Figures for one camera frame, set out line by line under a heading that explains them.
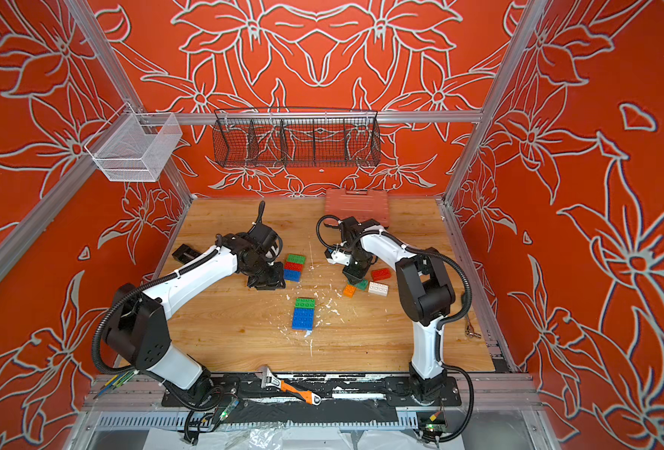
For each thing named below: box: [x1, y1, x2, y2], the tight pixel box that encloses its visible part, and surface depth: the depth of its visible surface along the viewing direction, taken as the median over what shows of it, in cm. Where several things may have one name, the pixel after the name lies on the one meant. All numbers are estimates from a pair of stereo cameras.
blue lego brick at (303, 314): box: [292, 307, 315, 322], surface depth 85 cm
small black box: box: [171, 243, 199, 265], surface depth 102 cm
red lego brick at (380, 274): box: [370, 268, 392, 282], surface depth 96 cm
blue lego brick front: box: [292, 311, 315, 331], surface depth 85 cm
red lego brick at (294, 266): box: [284, 261, 303, 272], surface depth 97 cm
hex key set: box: [92, 370, 140, 400], surface depth 77 cm
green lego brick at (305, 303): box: [294, 297, 317, 309], surface depth 87 cm
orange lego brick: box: [342, 284, 358, 299], surface depth 92 cm
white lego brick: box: [367, 281, 390, 298], surface depth 92 cm
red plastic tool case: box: [323, 188, 390, 228], surface depth 116 cm
